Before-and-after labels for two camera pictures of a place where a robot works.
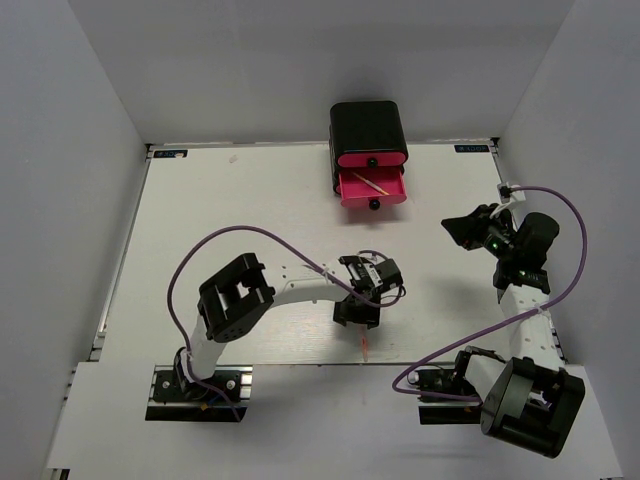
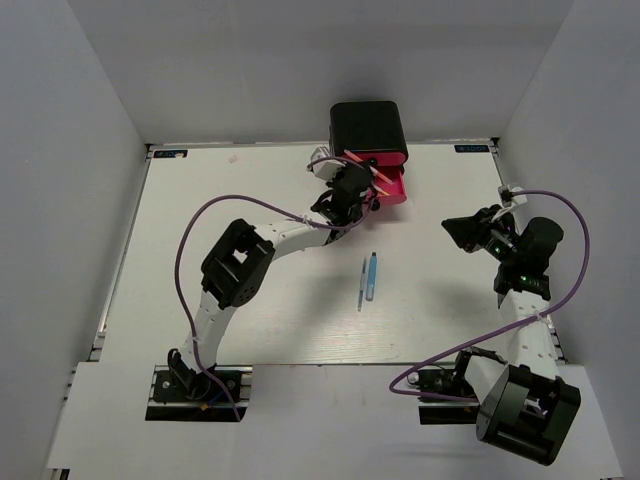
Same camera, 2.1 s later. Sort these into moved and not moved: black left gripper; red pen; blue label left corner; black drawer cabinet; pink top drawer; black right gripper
Moved: black left gripper; red pen
Not moved: pink top drawer; black drawer cabinet; blue label left corner; black right gripper
